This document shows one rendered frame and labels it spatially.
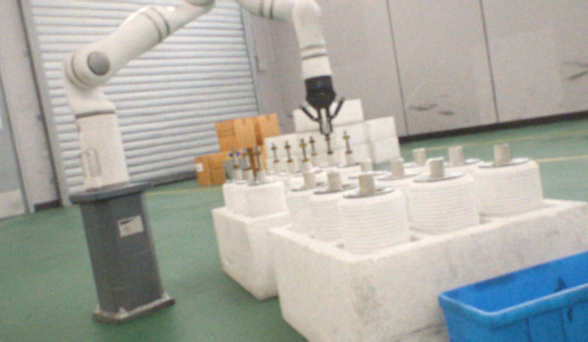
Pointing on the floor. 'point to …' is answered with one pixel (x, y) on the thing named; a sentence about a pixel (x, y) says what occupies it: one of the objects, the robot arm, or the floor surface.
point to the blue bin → (528, 304)
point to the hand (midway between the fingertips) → (326, 129)
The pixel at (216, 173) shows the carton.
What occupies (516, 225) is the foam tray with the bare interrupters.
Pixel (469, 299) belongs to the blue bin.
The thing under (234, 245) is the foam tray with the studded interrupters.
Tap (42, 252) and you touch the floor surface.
